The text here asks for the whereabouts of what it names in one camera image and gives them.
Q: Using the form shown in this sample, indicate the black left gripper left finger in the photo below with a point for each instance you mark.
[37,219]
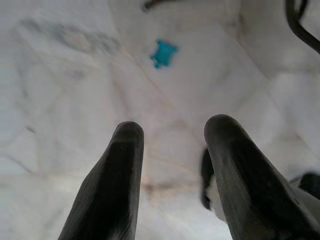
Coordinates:
[112,190]

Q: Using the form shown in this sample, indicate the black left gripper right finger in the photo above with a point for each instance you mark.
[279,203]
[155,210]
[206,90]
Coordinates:
[245,190]

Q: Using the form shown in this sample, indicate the blue toy turtle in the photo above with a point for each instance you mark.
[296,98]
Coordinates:
[163,53]

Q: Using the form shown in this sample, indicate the black metal table leg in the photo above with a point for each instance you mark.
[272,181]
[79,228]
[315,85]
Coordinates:
[300,27]

